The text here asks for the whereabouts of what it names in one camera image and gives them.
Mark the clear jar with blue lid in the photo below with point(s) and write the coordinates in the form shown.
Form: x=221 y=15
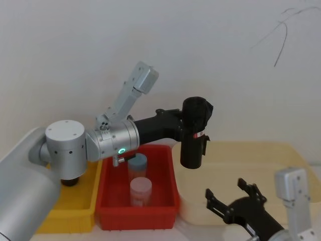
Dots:
x=137 y=165

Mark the yellow plastic bin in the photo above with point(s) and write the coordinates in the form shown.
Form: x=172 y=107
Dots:
x=75 y=213

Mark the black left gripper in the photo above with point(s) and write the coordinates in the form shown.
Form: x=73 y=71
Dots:
x=155 y=128

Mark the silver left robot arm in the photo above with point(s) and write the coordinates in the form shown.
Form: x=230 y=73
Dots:
x=62 y=143

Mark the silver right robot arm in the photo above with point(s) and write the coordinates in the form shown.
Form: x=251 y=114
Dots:
x=293 y=190

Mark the black plastic cylinder tube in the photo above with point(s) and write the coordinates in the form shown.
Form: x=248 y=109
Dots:
x=191 y=150

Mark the clear jar with pink lid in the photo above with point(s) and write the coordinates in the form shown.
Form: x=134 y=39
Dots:
x=141 y=190

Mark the red plastic bin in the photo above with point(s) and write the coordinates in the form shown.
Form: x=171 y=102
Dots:
x=160 y=200

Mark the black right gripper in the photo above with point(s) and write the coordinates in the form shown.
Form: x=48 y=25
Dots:
x=253 y=216

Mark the beige shallow plastic tray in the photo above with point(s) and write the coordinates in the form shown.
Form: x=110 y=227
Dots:
x=238 y=160

